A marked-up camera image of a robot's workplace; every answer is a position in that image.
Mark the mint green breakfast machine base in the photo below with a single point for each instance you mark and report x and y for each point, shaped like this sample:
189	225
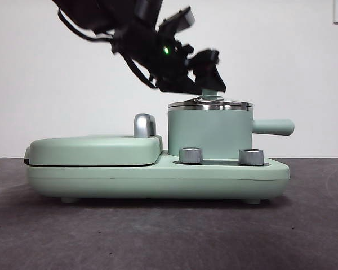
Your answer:
157	182

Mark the glass lid with mint knob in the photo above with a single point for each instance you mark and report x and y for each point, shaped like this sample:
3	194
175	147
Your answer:
211	104

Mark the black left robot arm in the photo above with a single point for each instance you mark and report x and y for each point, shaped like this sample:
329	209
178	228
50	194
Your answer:
141	39

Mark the silver control knob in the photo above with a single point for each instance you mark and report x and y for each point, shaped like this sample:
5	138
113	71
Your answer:
251	157
190	155

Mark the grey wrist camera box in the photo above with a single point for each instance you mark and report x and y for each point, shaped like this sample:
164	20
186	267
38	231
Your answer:
190	19

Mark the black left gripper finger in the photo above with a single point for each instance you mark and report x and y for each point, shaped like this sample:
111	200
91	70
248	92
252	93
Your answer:
211	70
183	85

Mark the mint green steamer pot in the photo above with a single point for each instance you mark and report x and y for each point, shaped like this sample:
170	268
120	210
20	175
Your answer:
208	132

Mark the mint green grill cover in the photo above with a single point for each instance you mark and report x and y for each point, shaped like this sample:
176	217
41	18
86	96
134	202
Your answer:
93	150

